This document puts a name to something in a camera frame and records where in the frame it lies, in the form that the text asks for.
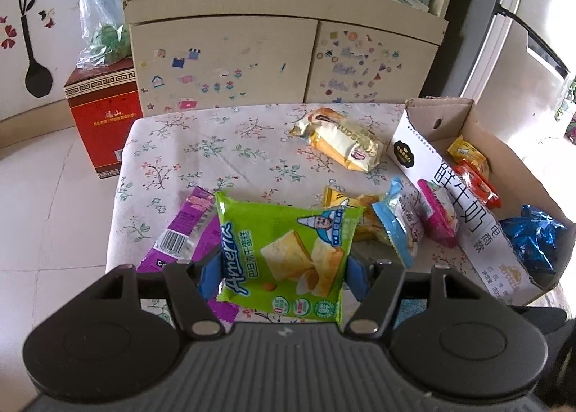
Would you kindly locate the black flower wall sticker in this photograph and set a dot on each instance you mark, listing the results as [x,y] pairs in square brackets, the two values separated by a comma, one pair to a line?
[36,79]

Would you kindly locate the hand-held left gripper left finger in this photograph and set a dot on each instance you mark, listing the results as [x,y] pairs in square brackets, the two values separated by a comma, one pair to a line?
[209,277]

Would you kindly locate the blue foil snack packet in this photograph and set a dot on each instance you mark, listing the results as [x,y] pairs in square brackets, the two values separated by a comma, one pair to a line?
[531,236]

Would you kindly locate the silver refrigerator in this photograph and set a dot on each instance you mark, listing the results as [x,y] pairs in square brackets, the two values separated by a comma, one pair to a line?
[504,70]

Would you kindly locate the red cardboard box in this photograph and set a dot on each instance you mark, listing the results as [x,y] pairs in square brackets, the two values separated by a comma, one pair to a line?
[103,124]

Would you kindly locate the cream cabinet with stickers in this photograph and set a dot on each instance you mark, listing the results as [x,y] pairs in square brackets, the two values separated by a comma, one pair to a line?
[225,47]

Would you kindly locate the cream croissant packet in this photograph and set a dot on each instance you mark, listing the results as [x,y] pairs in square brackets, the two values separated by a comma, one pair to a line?
[346,146]

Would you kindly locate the pink snack packet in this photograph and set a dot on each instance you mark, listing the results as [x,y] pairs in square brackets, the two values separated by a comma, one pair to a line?
[438,214]

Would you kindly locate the light blue snack packet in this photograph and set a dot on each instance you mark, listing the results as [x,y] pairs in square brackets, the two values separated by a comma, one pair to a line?
[400,223]

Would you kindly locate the clear plastic bag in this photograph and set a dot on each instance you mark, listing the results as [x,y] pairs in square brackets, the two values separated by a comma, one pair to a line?
[101,34]

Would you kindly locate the green snack packet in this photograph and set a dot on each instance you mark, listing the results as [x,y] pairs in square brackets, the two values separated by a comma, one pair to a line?
[279,250]

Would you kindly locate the yellow waffle snack packet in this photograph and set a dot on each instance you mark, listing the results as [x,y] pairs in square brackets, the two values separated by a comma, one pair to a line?
[342,200]
[468,153]

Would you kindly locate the purple snack packet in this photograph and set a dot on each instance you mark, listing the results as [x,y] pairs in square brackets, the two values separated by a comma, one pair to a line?
[180,232]

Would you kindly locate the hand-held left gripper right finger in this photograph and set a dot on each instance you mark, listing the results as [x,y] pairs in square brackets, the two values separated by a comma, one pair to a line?
[357,279]

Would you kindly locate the orange-red snack packet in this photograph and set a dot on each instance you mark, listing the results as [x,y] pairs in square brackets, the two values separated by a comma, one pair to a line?
[477,184]

